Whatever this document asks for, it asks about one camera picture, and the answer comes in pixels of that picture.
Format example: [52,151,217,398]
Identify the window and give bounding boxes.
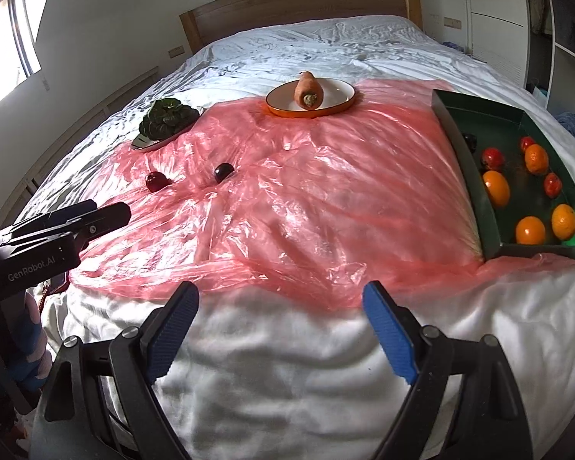
[0,0,44,111]

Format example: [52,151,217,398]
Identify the small orange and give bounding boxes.
[524,144,550,176]
[515,216,547,245]

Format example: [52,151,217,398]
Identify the pink plastic sheet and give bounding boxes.
[67,79,575,312]

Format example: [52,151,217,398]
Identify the wooden headboard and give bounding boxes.
[179,0,422,56]

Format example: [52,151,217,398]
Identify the orange-rimmed white plate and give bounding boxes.
[265,78,358,119]

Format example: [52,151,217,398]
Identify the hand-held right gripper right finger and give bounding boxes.
[363,280,532,460]

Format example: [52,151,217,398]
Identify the metal plate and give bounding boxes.
[130,105,205,153]

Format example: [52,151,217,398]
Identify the carrot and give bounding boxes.
[294,71,324,110]

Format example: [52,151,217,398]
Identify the white wardrobe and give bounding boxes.
[460,0,575,164]

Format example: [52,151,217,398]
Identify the dark hanging clothes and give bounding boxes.
[551,0,575,68]

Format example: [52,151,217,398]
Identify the green tray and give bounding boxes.
[431,89,575,262]

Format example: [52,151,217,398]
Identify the large orange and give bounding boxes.
[550,204,575,242]
[481,170,511,209]

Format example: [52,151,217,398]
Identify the wooden side panel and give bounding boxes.
[0,67,160,221]

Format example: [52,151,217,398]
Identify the person's left hand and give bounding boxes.
[10,292,49,391]

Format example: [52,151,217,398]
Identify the grey hanging garment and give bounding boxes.
[522,0,554,36]

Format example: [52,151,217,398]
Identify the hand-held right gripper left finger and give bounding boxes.
[31,281,200,460]

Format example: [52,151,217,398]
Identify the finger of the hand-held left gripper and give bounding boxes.
[0,200,98,245]
[69,201,132,250]

